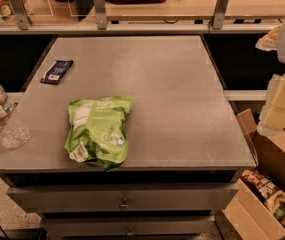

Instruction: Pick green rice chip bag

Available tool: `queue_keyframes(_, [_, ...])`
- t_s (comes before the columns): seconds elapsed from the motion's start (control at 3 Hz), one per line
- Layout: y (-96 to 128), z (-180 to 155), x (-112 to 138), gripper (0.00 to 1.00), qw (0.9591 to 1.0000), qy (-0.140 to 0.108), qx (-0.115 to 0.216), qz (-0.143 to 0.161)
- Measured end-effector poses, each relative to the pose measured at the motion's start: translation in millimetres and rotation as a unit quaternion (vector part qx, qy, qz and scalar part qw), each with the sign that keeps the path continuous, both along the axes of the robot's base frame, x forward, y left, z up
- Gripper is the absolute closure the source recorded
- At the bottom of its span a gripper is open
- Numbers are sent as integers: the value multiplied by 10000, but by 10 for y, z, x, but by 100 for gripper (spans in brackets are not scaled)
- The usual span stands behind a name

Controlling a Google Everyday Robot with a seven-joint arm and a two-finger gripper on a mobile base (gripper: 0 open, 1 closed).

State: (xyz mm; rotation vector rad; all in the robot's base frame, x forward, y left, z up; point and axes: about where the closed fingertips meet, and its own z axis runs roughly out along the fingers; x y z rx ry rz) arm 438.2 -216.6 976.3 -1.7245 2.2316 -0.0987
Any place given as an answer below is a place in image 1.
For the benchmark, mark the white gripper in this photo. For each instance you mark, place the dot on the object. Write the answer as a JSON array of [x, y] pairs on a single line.
[[272, 119]]

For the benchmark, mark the green rice chip bag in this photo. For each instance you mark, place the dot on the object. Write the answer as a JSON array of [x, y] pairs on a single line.
[[97, 134]]

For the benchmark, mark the brown snack bag in box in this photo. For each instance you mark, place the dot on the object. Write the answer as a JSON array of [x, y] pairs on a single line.
[[271, 195]]

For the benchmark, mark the cardboard box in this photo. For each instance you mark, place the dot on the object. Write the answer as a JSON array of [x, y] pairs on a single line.
[[257, 211]]

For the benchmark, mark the upper grey metal drawer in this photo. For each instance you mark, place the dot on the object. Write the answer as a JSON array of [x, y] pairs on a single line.
[[123, 197]]

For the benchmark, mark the grey metal drawer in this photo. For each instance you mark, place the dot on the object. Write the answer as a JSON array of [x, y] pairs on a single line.
[[123, 197], [128, 226]]

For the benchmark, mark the lower grey metal drawer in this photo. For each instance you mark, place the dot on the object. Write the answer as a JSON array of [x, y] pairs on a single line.
[[128, 226]]

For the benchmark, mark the dark blue snack bar wrapper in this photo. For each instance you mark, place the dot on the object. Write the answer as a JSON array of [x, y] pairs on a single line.
[[55, 73]]

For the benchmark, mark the clear plastic water bottle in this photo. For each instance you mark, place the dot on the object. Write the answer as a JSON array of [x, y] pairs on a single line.
[[13, 131]]

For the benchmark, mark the right metal bracket post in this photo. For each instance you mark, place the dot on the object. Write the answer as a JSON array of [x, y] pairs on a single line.
[[218, 17]]

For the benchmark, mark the metal bracket post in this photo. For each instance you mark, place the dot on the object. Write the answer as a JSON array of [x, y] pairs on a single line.
[[100, 13], [218, 17], [20, 13]]

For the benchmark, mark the middle metal bracket post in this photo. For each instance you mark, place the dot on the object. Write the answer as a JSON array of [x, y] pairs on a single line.
[[100, 13]]

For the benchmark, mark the left metal bracket post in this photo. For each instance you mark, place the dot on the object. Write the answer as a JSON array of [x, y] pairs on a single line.
[[20, 13]]

